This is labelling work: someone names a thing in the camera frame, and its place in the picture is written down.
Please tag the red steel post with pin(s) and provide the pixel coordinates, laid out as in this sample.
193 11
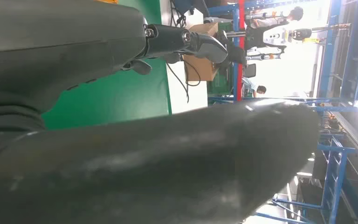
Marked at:
240 80

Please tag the person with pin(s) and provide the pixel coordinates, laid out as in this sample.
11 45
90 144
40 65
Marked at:
253 86
296 14

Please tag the white and black humanoid robot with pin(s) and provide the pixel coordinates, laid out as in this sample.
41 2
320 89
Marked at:
274 37

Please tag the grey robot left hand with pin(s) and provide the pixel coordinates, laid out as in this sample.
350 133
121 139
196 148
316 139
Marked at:
58 37

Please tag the blue steel rack frame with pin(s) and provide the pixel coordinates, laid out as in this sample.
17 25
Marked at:
336 173
330 61

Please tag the cardboard box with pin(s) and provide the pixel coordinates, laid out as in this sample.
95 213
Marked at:
197 69

